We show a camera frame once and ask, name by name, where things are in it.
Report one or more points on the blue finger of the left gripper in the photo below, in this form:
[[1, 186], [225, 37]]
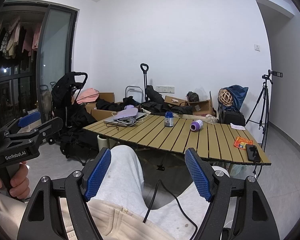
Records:
[[29, 119]]

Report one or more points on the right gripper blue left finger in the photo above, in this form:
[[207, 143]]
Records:
[[94, 173]]

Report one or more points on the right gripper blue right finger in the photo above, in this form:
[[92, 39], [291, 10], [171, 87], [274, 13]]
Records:
[[201, 173]]

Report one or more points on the purple cup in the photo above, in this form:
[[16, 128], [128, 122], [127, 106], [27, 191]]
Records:
[[196, 125]]

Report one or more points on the person's left hand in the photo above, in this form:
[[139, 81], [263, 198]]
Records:
[[19, 182]]

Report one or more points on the black stroller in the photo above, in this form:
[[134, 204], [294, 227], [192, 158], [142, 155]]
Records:
[[72, 138]]

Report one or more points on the left cardboard box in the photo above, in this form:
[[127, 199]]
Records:
[[100, 114]]

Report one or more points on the orange snack packet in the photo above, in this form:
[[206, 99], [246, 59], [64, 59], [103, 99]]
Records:
[[241, 143]]

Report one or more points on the black smartphone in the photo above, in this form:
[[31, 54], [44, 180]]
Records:
[[252, 153]]

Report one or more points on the olive slatted folding table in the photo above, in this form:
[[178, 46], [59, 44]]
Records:
[[214, 142]]

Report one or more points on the clear plastic bottle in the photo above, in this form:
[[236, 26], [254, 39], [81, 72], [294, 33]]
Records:
[[210, 119]]

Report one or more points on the white paper sheet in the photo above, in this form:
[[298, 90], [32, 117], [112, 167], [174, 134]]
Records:
[[237, 127]]

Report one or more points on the lilac cloth item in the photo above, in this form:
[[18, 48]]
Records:
[[129, 111]]

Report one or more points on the blue lidded jar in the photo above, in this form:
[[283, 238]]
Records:
[[169, 119]]

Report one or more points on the pink bag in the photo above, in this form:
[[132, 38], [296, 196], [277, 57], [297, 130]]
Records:
[[87, 96]]

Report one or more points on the open cardboard box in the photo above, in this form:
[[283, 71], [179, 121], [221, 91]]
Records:
[[202, 108]]

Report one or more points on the black framed glass door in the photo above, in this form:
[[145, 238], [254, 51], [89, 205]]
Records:
[[36, 40]]

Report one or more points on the dark furry hat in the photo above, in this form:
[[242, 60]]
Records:
[[192, 97]]

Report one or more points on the black clothes pile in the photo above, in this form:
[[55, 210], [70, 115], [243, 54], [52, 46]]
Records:
[[155, 105]]

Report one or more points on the woven rattan ball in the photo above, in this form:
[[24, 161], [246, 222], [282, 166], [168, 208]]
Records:
[[225, 97]]

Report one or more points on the black camera tripod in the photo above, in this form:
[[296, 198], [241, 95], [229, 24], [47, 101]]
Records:
[[263, 123]]

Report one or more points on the wall socket strip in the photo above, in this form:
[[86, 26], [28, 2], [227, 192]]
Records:
[[165, 89]]

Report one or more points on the black trolley handle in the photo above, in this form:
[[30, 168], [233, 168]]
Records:
[[144, 67]]

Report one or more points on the white light switch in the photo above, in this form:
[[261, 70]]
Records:
[[257, 47]]

